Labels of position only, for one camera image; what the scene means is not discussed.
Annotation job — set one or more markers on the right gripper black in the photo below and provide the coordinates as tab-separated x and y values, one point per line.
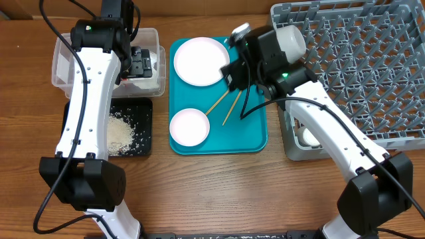
233	76

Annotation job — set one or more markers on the clear plastic waste bin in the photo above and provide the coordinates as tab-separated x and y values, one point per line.
62	74

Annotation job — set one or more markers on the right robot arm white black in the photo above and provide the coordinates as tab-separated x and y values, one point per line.
379	185

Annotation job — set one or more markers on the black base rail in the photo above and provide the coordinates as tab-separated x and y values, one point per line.
290	234

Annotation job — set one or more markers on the white paper cup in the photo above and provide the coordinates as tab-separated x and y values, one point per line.
306	138

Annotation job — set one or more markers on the rice food scraps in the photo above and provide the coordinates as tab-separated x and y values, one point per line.
122	138

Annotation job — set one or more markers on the black food waste tray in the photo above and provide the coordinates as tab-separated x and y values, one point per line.
140	114

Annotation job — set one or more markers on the large white pink plate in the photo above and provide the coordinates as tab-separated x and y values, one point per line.
198	61

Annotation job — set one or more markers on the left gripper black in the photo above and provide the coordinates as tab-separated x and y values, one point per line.
141	66

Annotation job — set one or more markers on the grey dishwasher rack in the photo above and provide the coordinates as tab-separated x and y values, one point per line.
369	56

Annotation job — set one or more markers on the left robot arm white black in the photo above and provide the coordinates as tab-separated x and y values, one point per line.
79	173

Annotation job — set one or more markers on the wooden chopstick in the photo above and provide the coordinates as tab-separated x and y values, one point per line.
216	103
232	107

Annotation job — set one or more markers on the teal serving tray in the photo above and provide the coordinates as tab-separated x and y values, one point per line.
248	135

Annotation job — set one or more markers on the crumpled white tissue paper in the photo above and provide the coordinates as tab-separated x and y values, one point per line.
150	83

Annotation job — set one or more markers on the grey green ceramic bowl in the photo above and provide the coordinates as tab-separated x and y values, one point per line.
291	42

